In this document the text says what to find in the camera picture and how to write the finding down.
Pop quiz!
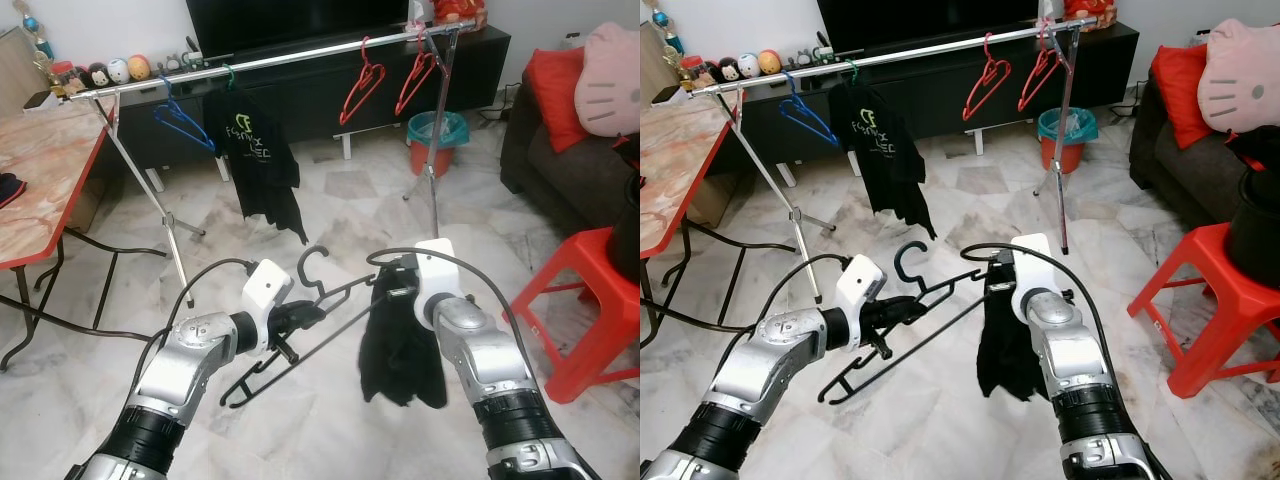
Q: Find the dark metal bucket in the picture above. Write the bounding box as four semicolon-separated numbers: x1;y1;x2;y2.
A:
1225;170;1280;276
610;175;641;281

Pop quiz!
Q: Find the tan cardboard box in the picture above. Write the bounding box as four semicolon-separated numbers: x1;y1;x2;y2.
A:
65;180;106;233
688;172;739;229

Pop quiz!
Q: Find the red plastic hanger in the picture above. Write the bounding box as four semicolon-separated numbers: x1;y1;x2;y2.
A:
962;32;1013;123
338;37;387;126
395;38;441;118
1018;32;1066;113

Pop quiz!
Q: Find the black plastic hanger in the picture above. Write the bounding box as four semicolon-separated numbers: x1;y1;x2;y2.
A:
818;240;1001;406
220;245;401;409

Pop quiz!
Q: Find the dark grey fabric sofa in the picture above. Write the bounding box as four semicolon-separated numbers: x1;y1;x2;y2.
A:
500;70;641;241
1130;60;1280;236

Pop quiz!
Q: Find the pink cat face cushion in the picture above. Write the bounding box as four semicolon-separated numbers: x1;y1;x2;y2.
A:
575;22;641;138
1197;18;1280;134

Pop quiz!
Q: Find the red cushion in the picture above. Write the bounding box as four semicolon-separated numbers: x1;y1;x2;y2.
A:
526;47;591;153
1150;43;1216;151

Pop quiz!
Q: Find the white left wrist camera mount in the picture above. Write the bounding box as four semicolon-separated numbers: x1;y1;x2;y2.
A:
833;255;888;351
240;260;294;351

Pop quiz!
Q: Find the orange bin with teal bag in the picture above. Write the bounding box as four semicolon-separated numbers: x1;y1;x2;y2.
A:
407;110;469;178
1037;106;1099;174

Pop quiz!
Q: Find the light wooden cabinet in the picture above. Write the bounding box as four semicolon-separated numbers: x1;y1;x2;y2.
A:
0;25;51;116
640;20;681;106

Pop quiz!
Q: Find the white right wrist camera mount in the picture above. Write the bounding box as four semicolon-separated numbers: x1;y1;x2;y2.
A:
413;238;471;326
1010;233;1063;321

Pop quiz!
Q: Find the red laughing Buddha statue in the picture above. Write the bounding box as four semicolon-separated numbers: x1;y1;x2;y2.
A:
1062;0;1119;26
432;0;489;31

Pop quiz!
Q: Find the blue plastic hanger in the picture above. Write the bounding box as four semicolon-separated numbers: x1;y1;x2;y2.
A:
780;70;843;149
153;75;219;156

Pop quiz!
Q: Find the plain black garment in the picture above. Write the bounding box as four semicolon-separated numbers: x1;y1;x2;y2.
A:
977;262;1046;401
358;265;449;409

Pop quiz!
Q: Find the black flat television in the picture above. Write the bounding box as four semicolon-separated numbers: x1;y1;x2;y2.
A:
185;0;409;59
817;0;1041;53

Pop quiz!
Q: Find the red plastic stool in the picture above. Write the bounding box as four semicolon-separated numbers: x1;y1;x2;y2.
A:
510;228;641;404
1128;222;1280;399

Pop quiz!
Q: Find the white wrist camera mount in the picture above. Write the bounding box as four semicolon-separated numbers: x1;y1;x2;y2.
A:
833;255;888;351
240;260;294;351
413;238;471;326
1010;233;1063;321

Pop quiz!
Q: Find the black television console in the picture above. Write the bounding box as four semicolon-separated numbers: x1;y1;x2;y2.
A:
690;22;1141;166
60;25;511;171

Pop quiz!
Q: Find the silver clothes rack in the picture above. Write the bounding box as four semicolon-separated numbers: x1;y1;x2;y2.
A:
690;15;1101;306
68;20;476;311

